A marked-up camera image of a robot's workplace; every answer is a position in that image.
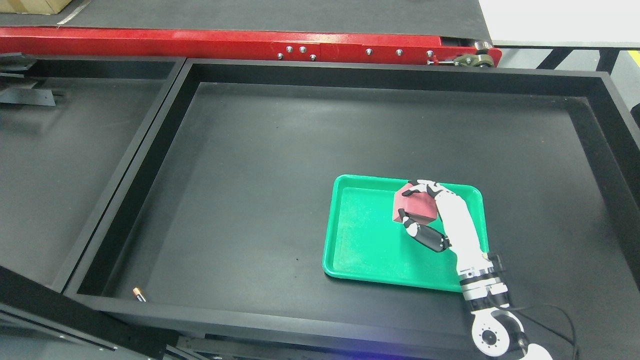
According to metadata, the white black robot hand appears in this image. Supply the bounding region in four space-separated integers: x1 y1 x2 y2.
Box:
402 179 494 280

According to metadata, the pink cube block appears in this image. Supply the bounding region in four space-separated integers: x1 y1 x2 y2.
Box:
391 183 438 225

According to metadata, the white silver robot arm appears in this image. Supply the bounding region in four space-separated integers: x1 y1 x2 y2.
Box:
455 251 553 360

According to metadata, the green plastic tray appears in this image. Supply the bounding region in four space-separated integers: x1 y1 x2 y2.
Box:
322 174 461 293

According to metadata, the black metal right shelf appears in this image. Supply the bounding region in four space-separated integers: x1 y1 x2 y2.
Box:
65 59 639 360

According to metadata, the black metal shelf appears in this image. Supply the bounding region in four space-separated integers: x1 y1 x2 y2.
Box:
1 55 185 360
65 59 639 360

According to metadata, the black metal left shelf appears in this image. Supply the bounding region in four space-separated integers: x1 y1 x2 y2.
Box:
1 55 185 360

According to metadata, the small orange battery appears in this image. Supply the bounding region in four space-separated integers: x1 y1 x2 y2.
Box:
132 287 147 303

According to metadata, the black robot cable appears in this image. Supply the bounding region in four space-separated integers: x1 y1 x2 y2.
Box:
490 253 581 360

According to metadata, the red conveyor frame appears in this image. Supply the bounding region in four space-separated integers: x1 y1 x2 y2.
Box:
0 26 503 67

